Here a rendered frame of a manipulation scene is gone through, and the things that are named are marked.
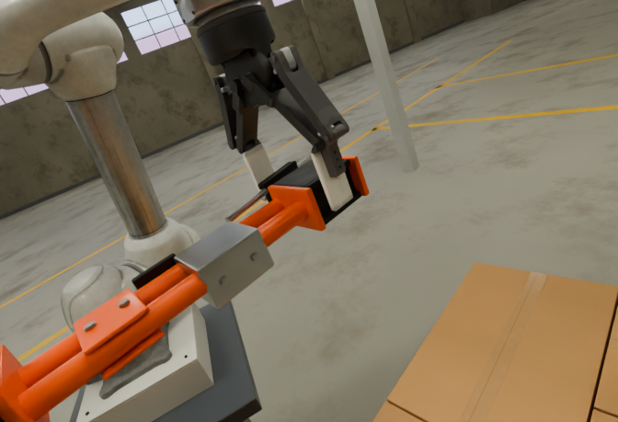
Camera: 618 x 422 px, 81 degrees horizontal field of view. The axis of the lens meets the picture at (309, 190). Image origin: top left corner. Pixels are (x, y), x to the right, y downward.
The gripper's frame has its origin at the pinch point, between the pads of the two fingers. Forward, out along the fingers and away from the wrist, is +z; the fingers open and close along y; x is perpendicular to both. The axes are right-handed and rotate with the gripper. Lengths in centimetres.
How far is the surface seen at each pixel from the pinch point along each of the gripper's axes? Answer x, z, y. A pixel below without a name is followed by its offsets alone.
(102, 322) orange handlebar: -23.5, -1.3, 2.0
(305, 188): -2.6, -2.2, 5.2
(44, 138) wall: 88, -54, -1426
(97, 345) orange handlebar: -24.5, -1.1, 4.7
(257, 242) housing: -9.8, -0.2, 4.7
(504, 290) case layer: 64, 72, -13
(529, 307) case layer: 60, 72, -4
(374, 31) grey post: 246, -7, -176
